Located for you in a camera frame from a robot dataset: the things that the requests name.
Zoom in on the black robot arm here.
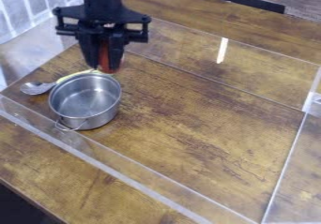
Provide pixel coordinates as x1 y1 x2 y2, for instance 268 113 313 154
53 0 152 74

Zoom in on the black bar in background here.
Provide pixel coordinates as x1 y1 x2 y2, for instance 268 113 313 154
222 0 287 14

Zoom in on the silver metal pot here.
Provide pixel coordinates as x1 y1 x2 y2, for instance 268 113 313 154
49 73 122 131

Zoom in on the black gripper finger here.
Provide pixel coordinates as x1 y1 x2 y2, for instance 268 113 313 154
78 33 99 68
110 33 125 72

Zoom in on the spoon with yellow-green handle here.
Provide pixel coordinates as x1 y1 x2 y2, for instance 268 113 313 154
20 69 98 96

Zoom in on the red plush mushroom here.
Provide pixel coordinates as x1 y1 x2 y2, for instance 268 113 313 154
98 40 121 74

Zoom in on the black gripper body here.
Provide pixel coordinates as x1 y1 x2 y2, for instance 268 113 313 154
53 5 152 43

